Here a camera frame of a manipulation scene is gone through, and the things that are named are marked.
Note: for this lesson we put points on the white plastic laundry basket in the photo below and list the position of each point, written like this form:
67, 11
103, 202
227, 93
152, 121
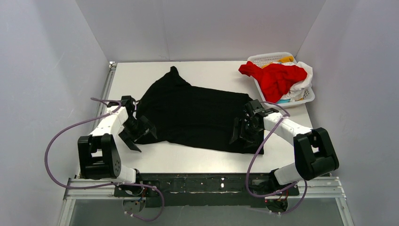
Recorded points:
263, 59

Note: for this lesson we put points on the yellow t shirt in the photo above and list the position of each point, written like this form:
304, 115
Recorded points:
286, 59

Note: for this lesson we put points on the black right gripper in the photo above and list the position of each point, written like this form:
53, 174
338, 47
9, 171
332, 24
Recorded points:
244, 135

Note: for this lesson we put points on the black t shirt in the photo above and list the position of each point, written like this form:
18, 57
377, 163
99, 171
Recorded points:
191, 116

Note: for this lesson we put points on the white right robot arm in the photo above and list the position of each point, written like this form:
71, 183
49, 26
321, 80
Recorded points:
314, 154

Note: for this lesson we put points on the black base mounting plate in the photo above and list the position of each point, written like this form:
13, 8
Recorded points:
212, 189

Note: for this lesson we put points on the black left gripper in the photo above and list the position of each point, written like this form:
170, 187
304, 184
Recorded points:
139, 134

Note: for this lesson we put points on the white t shirt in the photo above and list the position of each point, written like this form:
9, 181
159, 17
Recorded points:
296, 92

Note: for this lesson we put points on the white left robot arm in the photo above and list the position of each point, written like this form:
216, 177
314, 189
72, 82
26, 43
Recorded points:
98, 154

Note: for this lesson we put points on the light blue t shirt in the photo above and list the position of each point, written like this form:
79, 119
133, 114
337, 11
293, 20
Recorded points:
283, 101

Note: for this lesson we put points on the red t shirt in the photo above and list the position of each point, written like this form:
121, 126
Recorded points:
275, 80

